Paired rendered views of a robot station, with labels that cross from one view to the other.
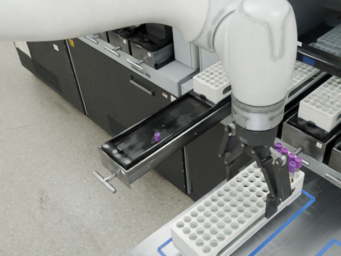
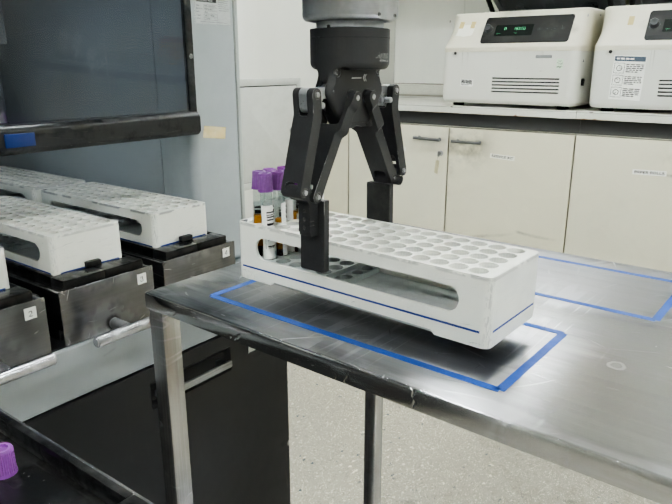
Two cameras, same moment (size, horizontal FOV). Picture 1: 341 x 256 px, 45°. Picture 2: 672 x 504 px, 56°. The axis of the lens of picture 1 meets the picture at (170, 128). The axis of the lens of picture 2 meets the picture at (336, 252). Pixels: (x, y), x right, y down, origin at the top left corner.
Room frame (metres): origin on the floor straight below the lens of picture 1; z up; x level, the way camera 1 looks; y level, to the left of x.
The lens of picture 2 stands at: (0.72, 0.45, 1.07)
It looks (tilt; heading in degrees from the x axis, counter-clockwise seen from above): 16 degrees down; 254
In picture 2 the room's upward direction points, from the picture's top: straight up
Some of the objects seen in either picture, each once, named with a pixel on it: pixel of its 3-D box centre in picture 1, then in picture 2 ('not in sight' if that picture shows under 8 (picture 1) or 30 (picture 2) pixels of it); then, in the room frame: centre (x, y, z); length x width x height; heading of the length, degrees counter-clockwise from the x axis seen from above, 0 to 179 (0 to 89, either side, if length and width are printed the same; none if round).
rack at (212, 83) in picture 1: (236, 71); not in sight; (1.08, -0.23, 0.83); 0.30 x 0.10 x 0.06; 128
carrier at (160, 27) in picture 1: (157, 27); not in sight; (1.41, 0.01, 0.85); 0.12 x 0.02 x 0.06; 38
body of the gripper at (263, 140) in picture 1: (255, 136); (349, 77); (0.54, -0.15, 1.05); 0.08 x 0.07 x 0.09; 35
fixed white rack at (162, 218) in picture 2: not in sight; (121, 214); (0.79, -0.60, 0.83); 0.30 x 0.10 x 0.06; 128
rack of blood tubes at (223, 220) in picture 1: (239, 208); (375, 264); (0.52, -0.13, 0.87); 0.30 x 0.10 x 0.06; 126
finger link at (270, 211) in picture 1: (272, 203); (379, 214); (0.50, -0.18, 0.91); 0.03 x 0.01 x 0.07; 125
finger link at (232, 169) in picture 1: (232, 174); (314, 234); (0.59, -0.12, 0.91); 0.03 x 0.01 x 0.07; 125
